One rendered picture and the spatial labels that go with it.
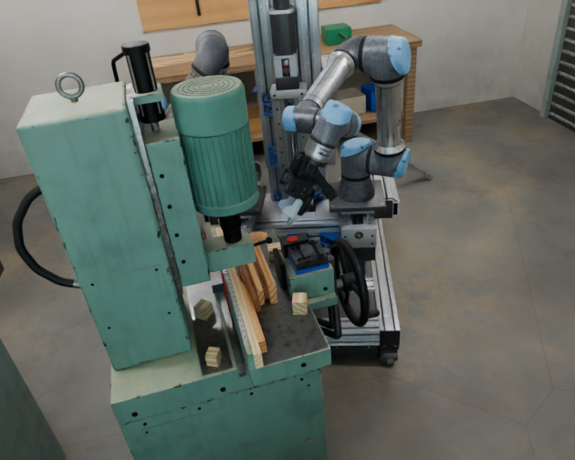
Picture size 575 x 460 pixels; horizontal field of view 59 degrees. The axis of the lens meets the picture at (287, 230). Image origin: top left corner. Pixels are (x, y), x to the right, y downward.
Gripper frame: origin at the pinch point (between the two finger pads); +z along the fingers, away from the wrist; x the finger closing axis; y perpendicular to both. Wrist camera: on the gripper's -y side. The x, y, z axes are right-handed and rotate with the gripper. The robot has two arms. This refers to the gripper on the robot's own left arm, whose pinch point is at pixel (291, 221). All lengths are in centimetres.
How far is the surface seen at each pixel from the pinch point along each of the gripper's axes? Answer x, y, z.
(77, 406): -54, 29, 142
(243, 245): 4.4, 12.6, 9.2
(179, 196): 8.0, 34.9, -1.9
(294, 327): 23.0, -2.6, 19.5
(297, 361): 33.5, -1.2, 22.0
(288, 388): 23.0, -11.1, 41.3
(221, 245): 2.3, 17.8, 11.6
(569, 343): -11, -167, 28
